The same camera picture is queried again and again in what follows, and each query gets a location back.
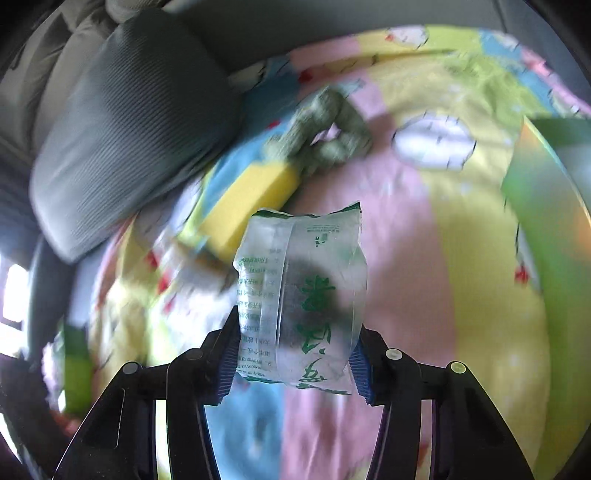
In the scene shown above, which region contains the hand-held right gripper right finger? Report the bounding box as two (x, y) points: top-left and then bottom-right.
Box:
(348, 323), (536, 480)

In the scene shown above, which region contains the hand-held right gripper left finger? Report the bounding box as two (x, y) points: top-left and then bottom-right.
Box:
(53, 307), (243, 480)

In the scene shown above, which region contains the clear green-printed plastic packet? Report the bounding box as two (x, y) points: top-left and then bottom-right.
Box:
(232, 202), (368, 396)

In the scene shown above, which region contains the green knitted cloth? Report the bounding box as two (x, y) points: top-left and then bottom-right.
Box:
(265, 87), (374, 176)

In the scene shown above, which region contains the green storage box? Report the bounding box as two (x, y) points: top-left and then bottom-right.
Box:
(501, 115), (591, 296)

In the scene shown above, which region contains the pastel cartoon printed bedsheet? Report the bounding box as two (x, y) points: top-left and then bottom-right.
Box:
(44, 23), (591, 480)

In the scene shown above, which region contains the small green box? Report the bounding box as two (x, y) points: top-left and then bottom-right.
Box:
(62, 323), (93, 414)

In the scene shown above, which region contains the yellow sponge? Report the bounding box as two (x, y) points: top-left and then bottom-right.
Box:
(178, 164), (301, 264)

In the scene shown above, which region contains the grey ribbed pillow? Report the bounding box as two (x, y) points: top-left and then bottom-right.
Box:
(28, 9), (245, 265)

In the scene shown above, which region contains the beige padded cushion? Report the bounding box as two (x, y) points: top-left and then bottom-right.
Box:
(0, 0), (125, 153)

